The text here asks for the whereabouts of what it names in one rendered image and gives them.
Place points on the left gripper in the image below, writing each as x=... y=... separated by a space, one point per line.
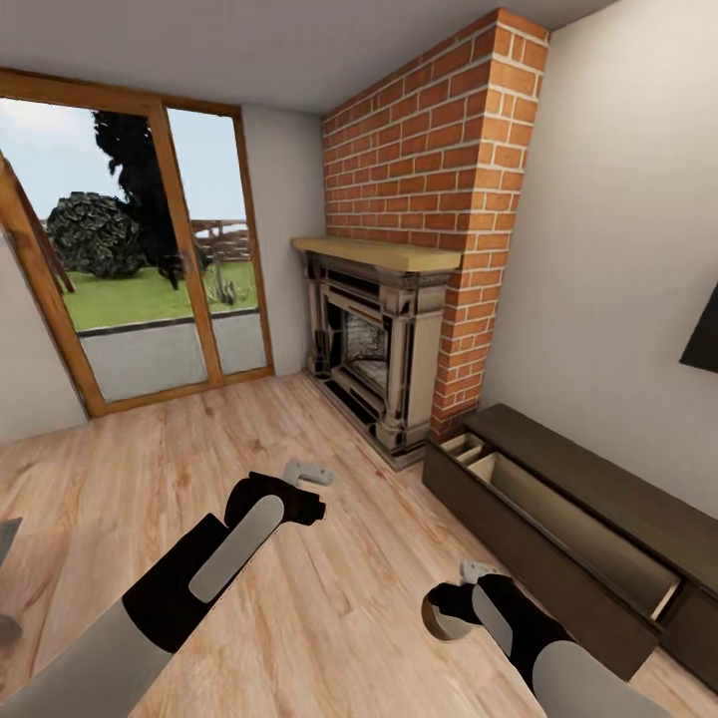
x=306 y=507

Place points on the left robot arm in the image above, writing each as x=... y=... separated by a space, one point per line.
x=110 y=667

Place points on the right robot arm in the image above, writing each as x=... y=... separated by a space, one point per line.
x=566 y=679

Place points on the countertop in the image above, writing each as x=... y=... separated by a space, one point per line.
x=391 y=256

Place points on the pillar candle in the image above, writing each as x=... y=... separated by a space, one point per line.
x=444 y=627

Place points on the door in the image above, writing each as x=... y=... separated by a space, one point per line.
x=131 y=214

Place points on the wood fireplace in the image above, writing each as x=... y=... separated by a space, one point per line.
x=376 y=337

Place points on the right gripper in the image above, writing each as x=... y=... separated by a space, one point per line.
x=451 y=600

